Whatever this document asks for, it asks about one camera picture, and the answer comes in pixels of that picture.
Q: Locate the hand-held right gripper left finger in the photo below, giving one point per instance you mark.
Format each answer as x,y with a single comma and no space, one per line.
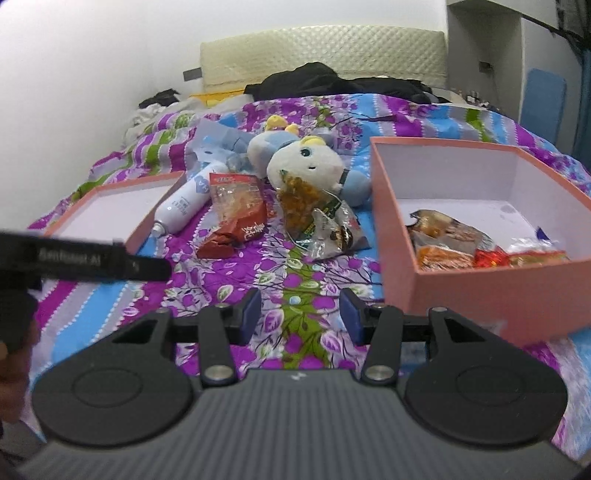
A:
251,316

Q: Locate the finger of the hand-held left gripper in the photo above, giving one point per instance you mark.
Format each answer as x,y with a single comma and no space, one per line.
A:
147,268

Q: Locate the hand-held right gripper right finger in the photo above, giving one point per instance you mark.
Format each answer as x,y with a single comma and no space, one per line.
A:
351,318

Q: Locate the clear green-labelled snack packet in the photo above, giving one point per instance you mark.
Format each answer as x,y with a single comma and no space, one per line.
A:
337,235

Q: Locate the red clear snack packet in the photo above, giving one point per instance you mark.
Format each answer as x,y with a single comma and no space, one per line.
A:
240,217

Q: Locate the orange snack packet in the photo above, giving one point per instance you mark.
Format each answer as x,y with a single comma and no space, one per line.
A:
443,259

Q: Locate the pink cardboard box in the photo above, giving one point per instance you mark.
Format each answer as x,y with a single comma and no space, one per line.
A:
461,295

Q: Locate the clear packet of yellow snacks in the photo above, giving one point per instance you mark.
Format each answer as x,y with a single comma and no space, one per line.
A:
300,198

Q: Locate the brown snack packet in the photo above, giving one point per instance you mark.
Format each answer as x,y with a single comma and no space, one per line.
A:
443,226

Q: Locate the small red snack packet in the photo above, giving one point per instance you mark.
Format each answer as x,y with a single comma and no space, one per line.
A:
491,259

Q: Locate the clear yellow-red snack packet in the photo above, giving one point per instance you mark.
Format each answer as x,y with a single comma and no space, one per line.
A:
535,256

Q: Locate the blue snack packet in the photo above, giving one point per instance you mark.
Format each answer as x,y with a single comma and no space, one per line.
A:
543,234

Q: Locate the person's left hand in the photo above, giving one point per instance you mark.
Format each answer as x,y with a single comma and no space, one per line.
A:
14,383

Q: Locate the purple floral printed blanket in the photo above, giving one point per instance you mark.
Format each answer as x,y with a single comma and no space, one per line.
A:
300,295

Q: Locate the pink box lid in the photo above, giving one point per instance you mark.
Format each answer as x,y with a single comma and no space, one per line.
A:
111,207

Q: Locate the white spray bottle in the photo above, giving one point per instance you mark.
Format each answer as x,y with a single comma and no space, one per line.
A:
184,203

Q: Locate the light blue plastic bag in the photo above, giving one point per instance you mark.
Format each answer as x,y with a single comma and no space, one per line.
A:
221,138

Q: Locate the white and blue plush toy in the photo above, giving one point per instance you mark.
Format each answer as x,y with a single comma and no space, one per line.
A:
304,161

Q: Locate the small black garment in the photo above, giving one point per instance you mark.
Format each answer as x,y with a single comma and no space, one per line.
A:
159,98

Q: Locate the yellow pillow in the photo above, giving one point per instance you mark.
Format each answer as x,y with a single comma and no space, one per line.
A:
217,98

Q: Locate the black clothing pile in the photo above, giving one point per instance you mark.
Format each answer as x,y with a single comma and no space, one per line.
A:
314,78

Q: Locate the clutter on nightstand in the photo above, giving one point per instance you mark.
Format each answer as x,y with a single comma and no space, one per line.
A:
475,98

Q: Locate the cream quilted headboard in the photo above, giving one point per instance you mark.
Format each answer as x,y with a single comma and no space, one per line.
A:
323,50

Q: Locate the blue folded mat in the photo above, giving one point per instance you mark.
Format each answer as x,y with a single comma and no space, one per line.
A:
542,106

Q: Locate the white cabinet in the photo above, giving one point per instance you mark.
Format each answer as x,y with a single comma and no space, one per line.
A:
480,41

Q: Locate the blue curtain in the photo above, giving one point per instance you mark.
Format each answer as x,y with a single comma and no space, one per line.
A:
582,106

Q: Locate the hanging dark clothes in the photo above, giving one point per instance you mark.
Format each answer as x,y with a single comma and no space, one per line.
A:
575,18

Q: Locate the grey wall switch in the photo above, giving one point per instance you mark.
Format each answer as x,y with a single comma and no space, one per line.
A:
192,74

